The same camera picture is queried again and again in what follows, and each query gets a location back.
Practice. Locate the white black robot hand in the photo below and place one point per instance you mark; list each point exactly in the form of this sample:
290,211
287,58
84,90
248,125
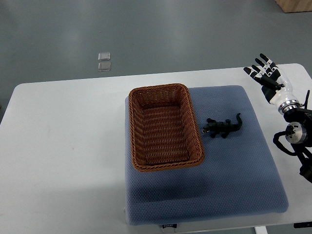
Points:
275,85

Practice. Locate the dark toy crocodile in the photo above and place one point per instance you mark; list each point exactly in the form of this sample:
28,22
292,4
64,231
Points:
222,127

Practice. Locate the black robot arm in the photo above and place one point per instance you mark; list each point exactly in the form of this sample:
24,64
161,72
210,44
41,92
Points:
299,134

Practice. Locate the brown wicker basket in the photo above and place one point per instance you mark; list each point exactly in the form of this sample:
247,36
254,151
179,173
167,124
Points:
164,134

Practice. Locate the wooden box corner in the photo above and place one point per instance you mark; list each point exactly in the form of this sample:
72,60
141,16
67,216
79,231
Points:
295,6

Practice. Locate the blue-grey foam cushion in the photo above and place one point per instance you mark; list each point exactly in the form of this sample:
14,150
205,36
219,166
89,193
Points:
238,176

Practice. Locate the black table control panel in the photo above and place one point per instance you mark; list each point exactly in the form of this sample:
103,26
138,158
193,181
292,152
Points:
302,225

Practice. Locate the upper metal floor plate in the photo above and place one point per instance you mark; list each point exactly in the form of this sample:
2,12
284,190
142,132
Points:
103,56

